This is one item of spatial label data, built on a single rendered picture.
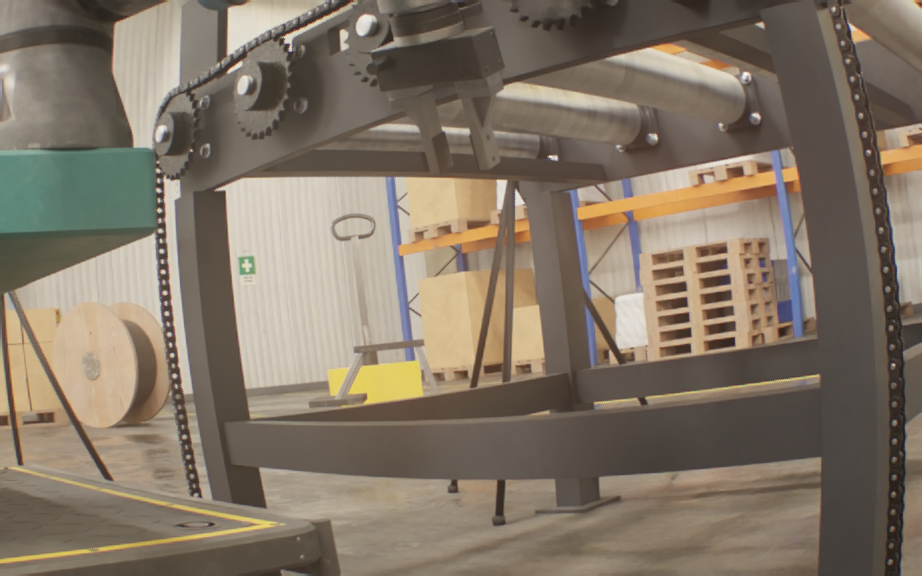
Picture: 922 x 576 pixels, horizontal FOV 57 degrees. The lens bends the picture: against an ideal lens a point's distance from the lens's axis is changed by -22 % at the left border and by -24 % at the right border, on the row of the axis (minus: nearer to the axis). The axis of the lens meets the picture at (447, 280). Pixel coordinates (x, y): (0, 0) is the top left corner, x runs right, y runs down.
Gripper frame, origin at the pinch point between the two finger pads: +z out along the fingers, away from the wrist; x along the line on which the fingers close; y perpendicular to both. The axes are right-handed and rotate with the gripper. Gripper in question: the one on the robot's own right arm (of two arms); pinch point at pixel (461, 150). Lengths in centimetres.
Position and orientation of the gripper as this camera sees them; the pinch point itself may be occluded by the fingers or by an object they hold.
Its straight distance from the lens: 113.4
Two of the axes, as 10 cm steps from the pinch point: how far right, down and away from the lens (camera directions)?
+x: 8.4, -0.1, -5.5
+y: -4.9, 4.2, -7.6
